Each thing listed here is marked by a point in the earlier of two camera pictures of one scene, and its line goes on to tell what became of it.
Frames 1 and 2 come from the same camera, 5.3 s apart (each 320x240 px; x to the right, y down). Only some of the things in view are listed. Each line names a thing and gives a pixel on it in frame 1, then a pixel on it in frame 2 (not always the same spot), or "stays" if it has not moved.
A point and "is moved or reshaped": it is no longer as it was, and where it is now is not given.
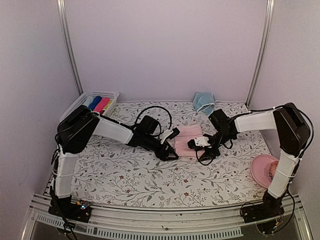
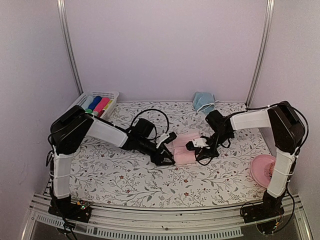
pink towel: [187, 132] is moved or reshaped
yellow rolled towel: [106, 106] stays
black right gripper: [210, 153] stays
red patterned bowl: [273, 168] stays
